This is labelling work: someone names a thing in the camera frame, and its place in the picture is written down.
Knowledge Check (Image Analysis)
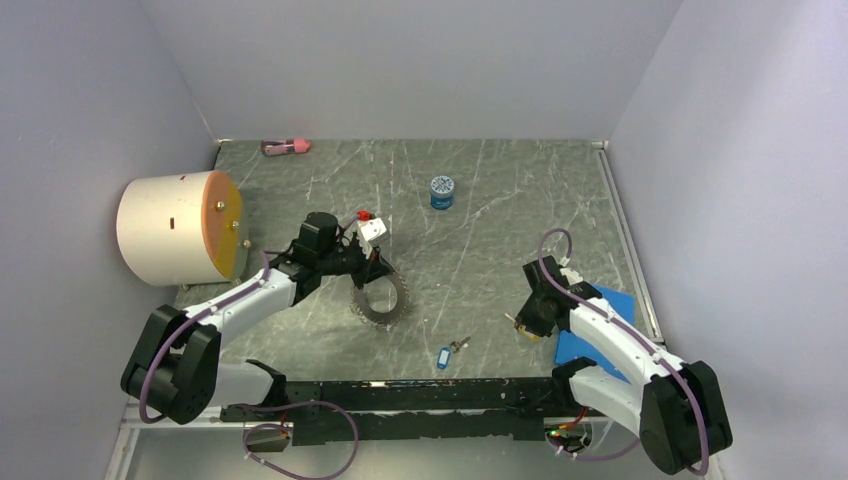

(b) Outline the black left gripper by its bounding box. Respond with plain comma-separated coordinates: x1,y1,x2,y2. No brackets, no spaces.
318,236,394,290

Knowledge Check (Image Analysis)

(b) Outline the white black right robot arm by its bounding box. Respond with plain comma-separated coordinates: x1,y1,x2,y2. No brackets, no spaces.
516,256,733,475

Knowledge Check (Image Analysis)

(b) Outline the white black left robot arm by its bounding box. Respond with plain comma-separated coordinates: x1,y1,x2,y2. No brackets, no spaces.
120,210,397,425

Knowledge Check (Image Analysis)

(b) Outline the blue flat sheet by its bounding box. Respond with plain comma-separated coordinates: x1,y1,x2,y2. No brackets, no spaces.
554,284,636,383

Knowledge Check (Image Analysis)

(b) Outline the blue round jar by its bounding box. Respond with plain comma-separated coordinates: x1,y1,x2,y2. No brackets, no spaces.
429,175,455,210

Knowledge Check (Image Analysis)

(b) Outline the pink capped small bottle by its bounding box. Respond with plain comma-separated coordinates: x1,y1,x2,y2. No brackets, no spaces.
260,137,311,157

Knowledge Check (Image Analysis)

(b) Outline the cream cylinder with orange face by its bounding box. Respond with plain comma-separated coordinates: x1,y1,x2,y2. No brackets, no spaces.
115,170,251,286

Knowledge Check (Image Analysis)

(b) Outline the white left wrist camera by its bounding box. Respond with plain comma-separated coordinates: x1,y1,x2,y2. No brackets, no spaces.
356,210,391,249

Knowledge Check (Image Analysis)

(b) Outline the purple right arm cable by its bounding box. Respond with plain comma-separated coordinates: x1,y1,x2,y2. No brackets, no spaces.
537,228,711,478

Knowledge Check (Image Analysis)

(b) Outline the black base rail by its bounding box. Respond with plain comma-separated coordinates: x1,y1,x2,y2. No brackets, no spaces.
220,377,601,446

